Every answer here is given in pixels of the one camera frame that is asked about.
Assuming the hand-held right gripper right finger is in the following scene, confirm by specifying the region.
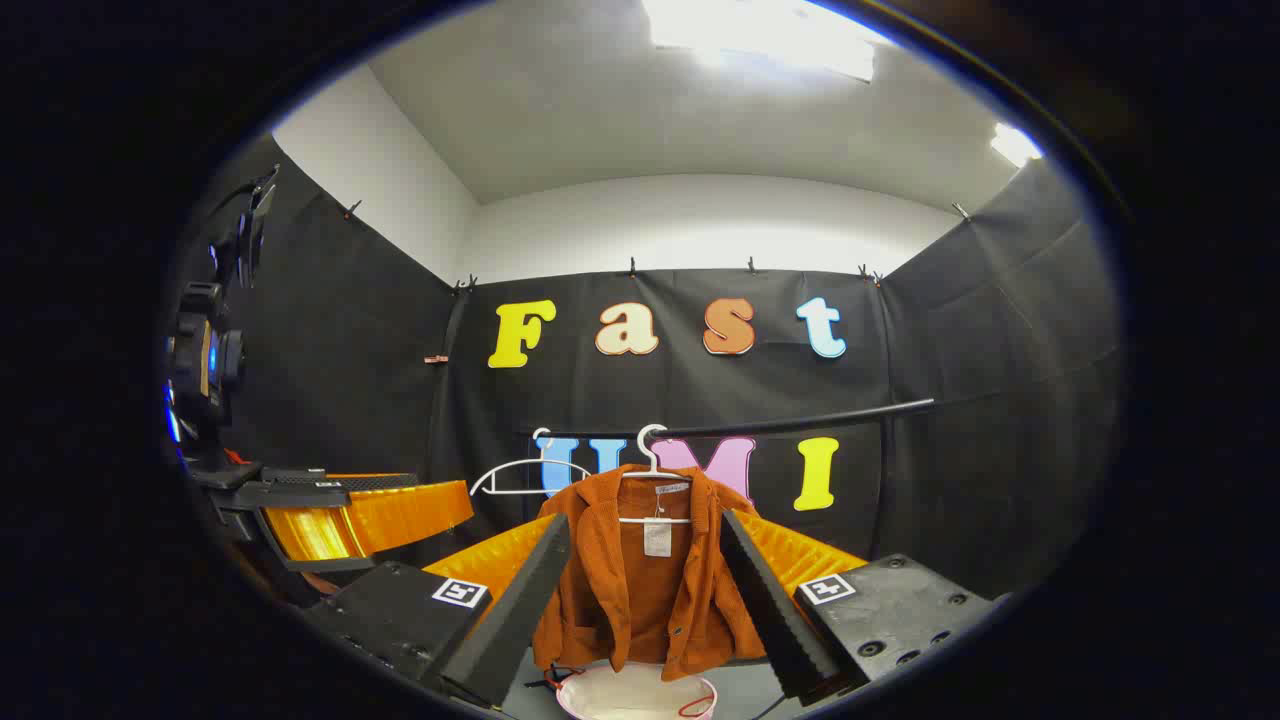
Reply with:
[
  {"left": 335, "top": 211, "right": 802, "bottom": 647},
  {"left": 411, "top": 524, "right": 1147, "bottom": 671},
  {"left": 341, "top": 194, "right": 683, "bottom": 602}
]
[{"left": 720, "top": 508, "right": 1003, "bottom": 703}]

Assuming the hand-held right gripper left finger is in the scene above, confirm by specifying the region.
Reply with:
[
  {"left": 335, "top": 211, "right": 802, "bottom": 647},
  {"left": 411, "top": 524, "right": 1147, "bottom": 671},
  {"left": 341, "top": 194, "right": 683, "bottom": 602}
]
[{"left": 300, "top": 514, "right": 572, "bottom": 708}]

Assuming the orange corduroy jacket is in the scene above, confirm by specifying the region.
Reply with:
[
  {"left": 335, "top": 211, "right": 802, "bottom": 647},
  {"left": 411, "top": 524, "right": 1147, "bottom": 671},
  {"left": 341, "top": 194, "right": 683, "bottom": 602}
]
[{"left": 532, "top": 463, "right": 769, "bottom": 683}]

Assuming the white laundry hamper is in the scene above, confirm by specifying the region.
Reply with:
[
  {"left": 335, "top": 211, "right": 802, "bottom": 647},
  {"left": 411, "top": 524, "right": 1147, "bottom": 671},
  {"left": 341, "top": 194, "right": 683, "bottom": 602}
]
[{"left": 555, "top": 660, "right": 719, "bottom": 720}]

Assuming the white plastic clothes hanger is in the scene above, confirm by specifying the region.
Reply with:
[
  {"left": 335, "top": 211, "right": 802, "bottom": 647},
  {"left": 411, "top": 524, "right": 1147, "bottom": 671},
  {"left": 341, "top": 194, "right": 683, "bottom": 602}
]
[
  {"left": 618, "top": 424, "right": 693, "bottom": 527},
  {"left": 470, "top": 428, "right": 593, "bottom": 498}
]

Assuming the black clothes rack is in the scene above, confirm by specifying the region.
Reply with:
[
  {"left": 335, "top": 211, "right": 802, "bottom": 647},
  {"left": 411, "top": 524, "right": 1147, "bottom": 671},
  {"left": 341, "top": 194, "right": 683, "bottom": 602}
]
[{"left": 518, "top": 397, "right": 938, "bottom": 441}]

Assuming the small ceiling light panel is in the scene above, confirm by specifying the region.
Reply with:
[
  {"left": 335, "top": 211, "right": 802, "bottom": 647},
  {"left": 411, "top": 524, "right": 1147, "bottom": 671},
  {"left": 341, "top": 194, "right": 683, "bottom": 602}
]
[{"left": 990, "top": 122, "right": 1044, "bottom": 168}]

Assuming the large ceiling light panel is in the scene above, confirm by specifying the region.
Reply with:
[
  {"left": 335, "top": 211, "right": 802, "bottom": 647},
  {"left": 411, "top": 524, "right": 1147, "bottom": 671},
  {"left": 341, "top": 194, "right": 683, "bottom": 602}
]
[{"left": 640, "top": 0, "right": 893, "bottom": 83}]

